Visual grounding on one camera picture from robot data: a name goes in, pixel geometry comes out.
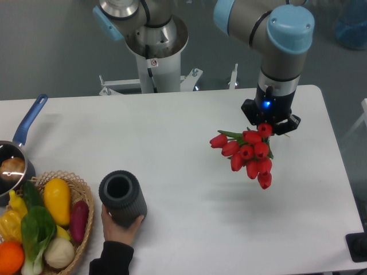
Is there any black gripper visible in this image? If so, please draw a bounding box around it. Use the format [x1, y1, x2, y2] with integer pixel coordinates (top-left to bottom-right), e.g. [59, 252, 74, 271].
[241, 85, 301, 135]

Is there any red tulip bouquet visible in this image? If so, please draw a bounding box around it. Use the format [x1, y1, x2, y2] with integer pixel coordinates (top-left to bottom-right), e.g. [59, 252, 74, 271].
[209, 123, 274, 190]

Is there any dark grey ribbed vase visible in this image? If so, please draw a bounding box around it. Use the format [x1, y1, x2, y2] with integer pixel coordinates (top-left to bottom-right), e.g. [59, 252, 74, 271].
[99, 170, 147, 228]

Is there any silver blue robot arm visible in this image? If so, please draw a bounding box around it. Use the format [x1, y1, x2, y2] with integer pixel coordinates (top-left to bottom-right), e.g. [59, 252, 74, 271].
[93, 1, 315, 135]

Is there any black sleeved forearm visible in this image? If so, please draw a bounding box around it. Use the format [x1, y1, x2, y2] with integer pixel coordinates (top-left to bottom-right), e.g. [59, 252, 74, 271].
[89, 241, 134, 275]

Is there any person's hand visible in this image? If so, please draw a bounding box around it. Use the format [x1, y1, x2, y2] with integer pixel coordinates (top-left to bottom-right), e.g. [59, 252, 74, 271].
[101, 205, 145, 246]

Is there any blue object in background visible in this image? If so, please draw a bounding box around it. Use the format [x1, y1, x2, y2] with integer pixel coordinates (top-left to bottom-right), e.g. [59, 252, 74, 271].
[334, 0, 366, 50]

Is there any black device at table edge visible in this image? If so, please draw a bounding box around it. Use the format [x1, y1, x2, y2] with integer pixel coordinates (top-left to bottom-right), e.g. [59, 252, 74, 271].
[345, 232, 366, 262]

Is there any woven wicker basket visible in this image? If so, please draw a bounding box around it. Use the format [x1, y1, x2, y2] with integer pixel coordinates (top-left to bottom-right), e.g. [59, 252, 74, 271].
[30, 170, 94, 274]

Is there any purple eggplant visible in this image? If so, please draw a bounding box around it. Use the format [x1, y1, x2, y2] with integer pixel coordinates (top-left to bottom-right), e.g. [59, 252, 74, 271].
[69, 201, 89, 243]

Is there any yellow squash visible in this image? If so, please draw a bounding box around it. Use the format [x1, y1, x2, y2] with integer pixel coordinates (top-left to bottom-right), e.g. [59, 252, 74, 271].
[44, 178, 71, 227]

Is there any white garlic bulb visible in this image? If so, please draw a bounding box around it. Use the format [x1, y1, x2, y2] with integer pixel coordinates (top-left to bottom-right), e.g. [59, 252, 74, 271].
[44, 237, 75, 269]

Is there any green bok choy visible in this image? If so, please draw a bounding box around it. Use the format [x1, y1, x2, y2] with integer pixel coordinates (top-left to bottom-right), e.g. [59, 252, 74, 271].
[21, 181, 56, 274]

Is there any brown bread in pot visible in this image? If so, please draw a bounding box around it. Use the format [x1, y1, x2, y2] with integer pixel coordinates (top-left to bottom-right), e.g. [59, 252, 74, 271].
[1, 157, 25, 182]

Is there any yellow bell pepper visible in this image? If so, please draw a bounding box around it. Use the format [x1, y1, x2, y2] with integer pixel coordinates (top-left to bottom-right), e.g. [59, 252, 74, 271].
[1, 210, 22, 243]

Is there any orange fruit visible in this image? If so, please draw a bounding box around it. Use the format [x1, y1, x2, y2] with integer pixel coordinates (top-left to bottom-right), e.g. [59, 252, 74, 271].
[1, 241, 25, 274]

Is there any white furniture frame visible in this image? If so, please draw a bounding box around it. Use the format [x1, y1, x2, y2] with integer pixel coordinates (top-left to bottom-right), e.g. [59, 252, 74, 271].
[345, 99, 367, 137]

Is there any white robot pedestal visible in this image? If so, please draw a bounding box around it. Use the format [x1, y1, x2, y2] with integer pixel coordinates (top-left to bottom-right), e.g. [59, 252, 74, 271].
[100, 16, 203, 95]

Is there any blue handled saucepan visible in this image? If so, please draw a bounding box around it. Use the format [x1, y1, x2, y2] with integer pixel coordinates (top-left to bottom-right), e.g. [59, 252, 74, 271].
[1, 94, 48, 207]

